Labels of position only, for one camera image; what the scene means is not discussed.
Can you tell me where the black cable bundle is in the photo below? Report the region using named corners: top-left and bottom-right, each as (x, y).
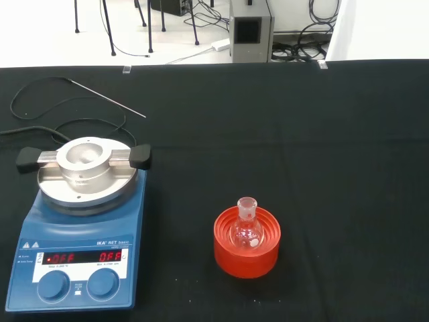
top-left (271, 0), bottom-right (340, 63)

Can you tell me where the white power strip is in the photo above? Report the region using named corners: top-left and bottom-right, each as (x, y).
top-left (211, 38), bottom-right (231, 52)

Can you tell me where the orange flask support ring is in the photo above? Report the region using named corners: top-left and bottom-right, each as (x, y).
top-left (213, 206), bottom-right (282, 279)

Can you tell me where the white panel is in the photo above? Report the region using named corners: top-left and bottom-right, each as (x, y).
top-left (325, 0), bottom-right (429, 62)

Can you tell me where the black tripod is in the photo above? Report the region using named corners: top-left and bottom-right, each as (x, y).
top-left (133, 0), bottom-right (167, 54)
top-left (73, 0), bottom-right (117, 56)

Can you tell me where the thin black probe cable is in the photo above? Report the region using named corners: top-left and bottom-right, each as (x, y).
top-left (9, 76), bottom-right (137, 148)

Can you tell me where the blue-base heater with steel plate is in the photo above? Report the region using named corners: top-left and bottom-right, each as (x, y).
top-left (5, 136), bottom-right (152, 313)

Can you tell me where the grey metal box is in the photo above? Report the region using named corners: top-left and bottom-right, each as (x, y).
top-left (229, 0), bottom-right (275, 64)

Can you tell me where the black bench cloth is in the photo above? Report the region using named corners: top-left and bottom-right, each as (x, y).
top-left (0, 59), bottom-right (429, 322)

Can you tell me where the thick black power cable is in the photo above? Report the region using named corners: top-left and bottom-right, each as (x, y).
top-left (0, 125), bottom-right (72, 142)

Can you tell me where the thin metal probe rod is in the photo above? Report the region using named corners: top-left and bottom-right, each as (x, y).
top-left (65, 77), bottom-right (147, 119)

